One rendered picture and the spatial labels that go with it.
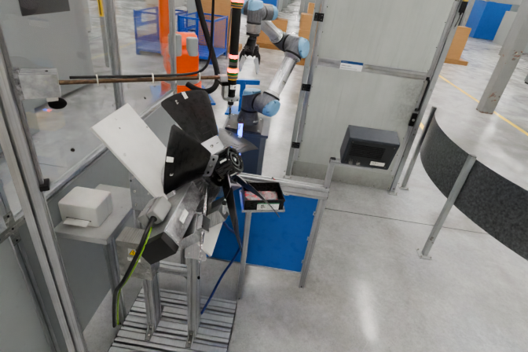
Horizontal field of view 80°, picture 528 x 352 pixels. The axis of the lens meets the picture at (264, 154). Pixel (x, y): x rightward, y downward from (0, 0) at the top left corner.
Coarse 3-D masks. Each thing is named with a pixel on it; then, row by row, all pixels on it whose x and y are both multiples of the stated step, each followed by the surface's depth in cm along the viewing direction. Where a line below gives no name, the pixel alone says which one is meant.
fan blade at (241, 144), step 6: (222, 132) 158; (228, 132) 160; (222, 138) 153; (228, 138) 154; (234, 138) 156; (240, 138) 160; (222, 144) 147; (228, 144) 148; (234, 144) 149; (240, 144) 152; (246, 144) 156; (252, 144) 162; (240, 150) 145; (246, 150) 148
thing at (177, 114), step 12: (180, 96) 130; (192, 96) 134; (204, 96) 137; (168, 108) 126; (180, 108) 129; (192, 108) 131; (204, 108) 134; (180, 120) 128; (192, 120) 130; (204, 120) 131; (192, 132) 129; (204, 132) 130; (216, 132) 132
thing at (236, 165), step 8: (224, 152) 125; (232, 152) 129; (232, 160) 126; (240, 160) 133; (216, 168) 126; (224, 168) 125; (232, 168) 124; (240, 168) 130; (208, 176) 126; (216, 176) 129; (224, 176) 127; (232, 176) 128; (216, 184) 129
